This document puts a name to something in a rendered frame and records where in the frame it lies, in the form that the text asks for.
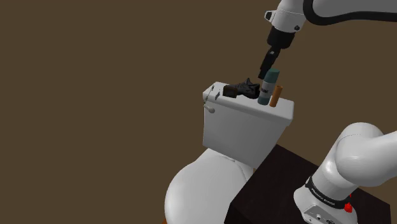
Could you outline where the orange cylinder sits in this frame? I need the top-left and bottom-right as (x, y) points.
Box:
(268, 85), (284, 108)

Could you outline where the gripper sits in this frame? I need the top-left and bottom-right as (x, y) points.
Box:
(258, 25), (296, 80)

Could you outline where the dark brown box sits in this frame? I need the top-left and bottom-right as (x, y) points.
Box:
(222, 85), (239, 99)

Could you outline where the black shoe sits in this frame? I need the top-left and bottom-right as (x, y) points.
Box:
(236, 78), (261, 101)

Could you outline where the teal spray bottle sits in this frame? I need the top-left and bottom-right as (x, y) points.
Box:
(257, 67), (281, 106)

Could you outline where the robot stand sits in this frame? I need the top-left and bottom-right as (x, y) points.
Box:
(223, 143), (391, 224)

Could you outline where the white toilet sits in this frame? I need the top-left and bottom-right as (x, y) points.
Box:
(164, 81), (295, 224)

